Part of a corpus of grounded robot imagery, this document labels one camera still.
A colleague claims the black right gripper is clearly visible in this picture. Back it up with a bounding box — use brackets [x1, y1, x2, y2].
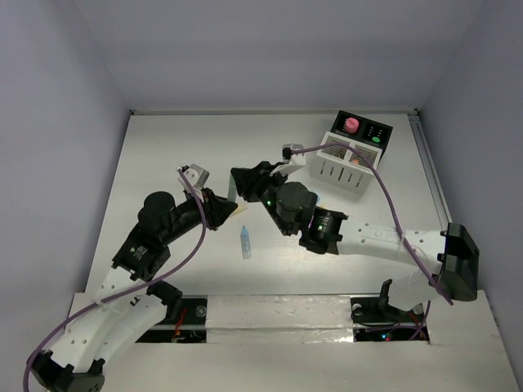
[233, 161, 293, 237]

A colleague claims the green pencil-shaped highlighter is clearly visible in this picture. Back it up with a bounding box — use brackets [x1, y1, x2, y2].
[227, 174, 237, 203]

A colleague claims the blue pencil-shaped highlighter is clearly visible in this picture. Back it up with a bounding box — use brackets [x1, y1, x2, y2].
[240, 226, 252, 260]

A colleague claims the yellow pencil-shaped highlighter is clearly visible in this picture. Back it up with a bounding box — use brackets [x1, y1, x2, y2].
[236, 204, 248, 213]

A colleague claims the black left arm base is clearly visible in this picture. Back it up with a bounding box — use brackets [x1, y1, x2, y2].
[136, 296, 208, 344]

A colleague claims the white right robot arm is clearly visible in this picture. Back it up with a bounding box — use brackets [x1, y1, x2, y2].
[230, 161, 480, 320]

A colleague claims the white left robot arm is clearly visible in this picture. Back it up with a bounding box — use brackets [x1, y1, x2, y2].
[22, 188, 238, 391]

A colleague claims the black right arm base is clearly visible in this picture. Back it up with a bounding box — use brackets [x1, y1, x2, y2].
[350, 279, 430, 342]

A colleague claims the white black desk organizer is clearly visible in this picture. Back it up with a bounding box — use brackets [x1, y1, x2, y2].
[307, 110, 393, 197]

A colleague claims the pink tape roll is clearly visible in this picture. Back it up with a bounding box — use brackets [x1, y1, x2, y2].
[343, 117, 360, 134]

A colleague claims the white front platform board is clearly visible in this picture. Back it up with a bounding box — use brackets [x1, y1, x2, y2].
[104, 292, 518, 391]

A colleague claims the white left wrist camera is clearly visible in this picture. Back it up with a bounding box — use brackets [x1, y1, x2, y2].
[177, 163, 210, 192]

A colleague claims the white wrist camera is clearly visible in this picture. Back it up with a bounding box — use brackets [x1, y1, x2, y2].
[177, 163, 210, 192]
[278, 143, 306, 176]

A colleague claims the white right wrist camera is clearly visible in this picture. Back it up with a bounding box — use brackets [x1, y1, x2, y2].
[278, 143, 306, 176]

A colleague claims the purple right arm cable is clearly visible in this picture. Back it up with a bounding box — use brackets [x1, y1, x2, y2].
[285, 143, 454, 342]

